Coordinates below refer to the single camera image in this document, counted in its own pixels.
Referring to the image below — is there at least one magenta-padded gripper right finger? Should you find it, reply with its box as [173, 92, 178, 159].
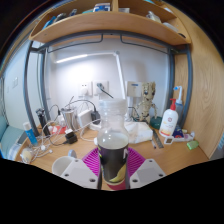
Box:
[125, 147, 167, 190]

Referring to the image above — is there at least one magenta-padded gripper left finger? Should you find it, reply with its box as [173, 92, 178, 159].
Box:
[60, 147, 102, 190]

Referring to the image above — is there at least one clear bottle with dark label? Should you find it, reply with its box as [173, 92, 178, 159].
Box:
[97, 98, 130, 186]

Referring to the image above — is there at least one white cup with blue print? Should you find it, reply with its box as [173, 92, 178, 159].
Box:
[51, 155, 78, 178]

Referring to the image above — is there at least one grey metal ruler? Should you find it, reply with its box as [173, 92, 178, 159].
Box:
[151, 128, 165, 149]

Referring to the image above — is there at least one black charger block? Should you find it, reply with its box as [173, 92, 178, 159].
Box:
[64, 130, 79, 145]

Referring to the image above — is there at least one small white square timer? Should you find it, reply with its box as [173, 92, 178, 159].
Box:
[163, 135, 174, 145]

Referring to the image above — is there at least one white tissue pack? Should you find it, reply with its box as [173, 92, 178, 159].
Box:
[124, 120, 154, 144]

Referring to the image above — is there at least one white power strip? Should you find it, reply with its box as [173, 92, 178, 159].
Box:
[89, 121, 101, 131]

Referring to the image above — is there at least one dark green round tin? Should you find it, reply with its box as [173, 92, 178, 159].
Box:
[149, 115, 163, 130]

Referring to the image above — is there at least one small green block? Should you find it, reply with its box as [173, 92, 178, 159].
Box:
[186, 139, 200, 150]

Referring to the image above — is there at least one white charger brick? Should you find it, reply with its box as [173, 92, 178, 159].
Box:
[77, 109, 93, 128]

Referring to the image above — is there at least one silver metal cup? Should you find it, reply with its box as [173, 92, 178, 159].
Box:
[61, 107, 79, 131]

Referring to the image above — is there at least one white pump bottle, red pump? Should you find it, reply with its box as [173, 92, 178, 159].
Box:
[158, 97, 179, 138]

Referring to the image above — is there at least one black plug adapter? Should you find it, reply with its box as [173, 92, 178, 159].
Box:
[90, 110, 101, 125]

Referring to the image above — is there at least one small blue tube, white cap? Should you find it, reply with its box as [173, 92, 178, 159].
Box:
[22, 121, 39, 147]

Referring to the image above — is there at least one black electric shaver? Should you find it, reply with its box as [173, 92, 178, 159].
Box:
[35, 108, 51, 136]

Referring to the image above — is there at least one wooden tree creature figurine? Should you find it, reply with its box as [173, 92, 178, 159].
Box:
[134, 81, 159, 124]

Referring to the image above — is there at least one blue and white spray bottle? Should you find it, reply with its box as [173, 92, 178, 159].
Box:
[173, 85, 185, 126]

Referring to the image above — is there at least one light blue bed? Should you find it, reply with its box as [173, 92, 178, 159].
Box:
[0, 114, 28, 158]

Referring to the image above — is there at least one white desk lamp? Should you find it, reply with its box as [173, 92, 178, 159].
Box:
[54, 50, 126, 101]

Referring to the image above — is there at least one wooden shelf unit over desk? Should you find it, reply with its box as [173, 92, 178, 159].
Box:
[28, 0, 193, 46]

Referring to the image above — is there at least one white cable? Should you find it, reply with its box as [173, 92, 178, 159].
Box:
[31, 121, 91, 158]

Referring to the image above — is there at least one white wall socket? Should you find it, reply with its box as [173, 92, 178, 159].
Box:
[78, 81, 94, 98]
[93, 79, 109, 97]

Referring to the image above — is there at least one white wall box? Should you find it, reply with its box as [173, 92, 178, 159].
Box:
[125, 80, 143, 98]

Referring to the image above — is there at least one black cable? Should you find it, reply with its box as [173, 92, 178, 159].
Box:
[96, 83, 114, 99]

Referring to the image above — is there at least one grey metal desk frame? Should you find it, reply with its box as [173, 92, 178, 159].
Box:
[22, 29, 194, 136]

